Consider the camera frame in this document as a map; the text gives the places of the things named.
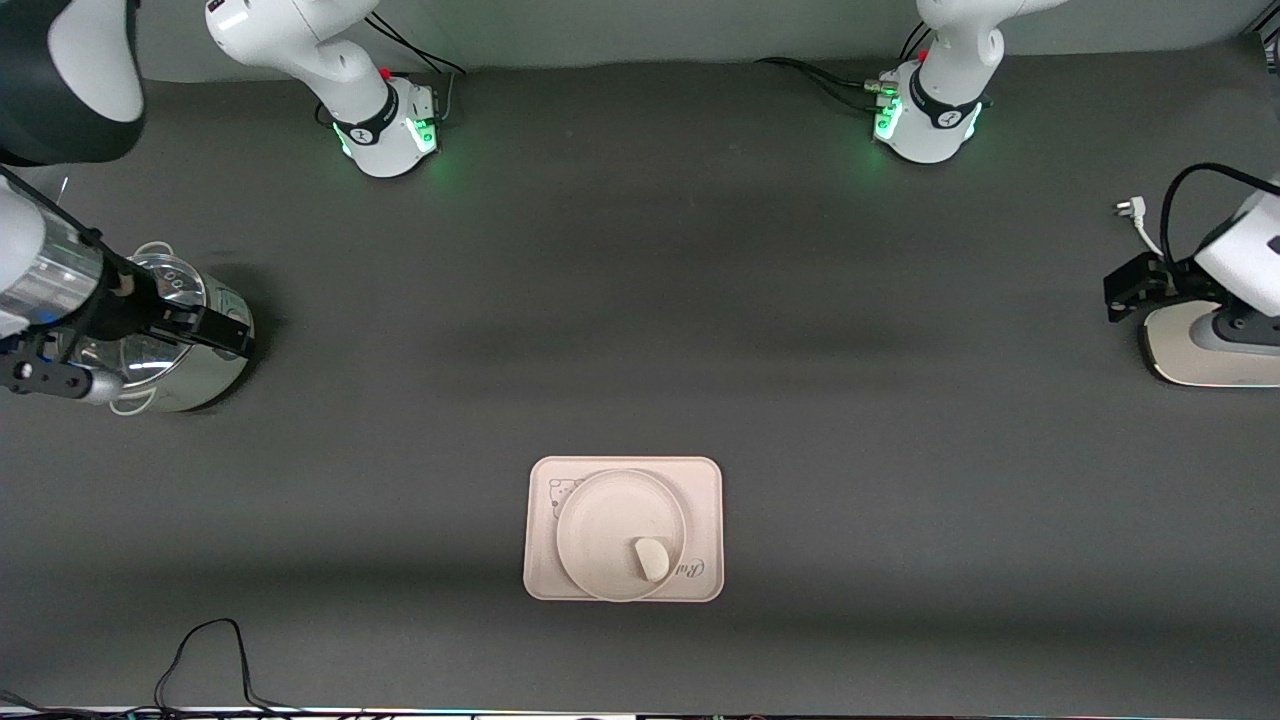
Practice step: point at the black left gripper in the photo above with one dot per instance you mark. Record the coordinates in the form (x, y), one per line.
(1146, 282)

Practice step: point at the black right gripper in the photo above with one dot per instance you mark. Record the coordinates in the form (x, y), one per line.
(138, 305)

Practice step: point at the round cream plate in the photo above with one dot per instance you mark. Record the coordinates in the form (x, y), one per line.
(605, 530)

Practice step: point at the white bun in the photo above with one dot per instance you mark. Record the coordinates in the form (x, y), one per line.
(652, 560)

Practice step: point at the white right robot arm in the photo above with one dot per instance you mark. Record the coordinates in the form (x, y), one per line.
(380, 130)

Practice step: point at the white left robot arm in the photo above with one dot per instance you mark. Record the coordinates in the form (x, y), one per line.
(935, 120)

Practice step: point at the cream rabbit print tray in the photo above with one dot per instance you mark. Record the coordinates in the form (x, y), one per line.
(705, 490)

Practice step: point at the silver rice cooker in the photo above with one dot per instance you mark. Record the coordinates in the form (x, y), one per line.
(200, 385)

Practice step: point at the white toaster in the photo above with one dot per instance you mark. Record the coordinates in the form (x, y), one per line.
(1190, 365)

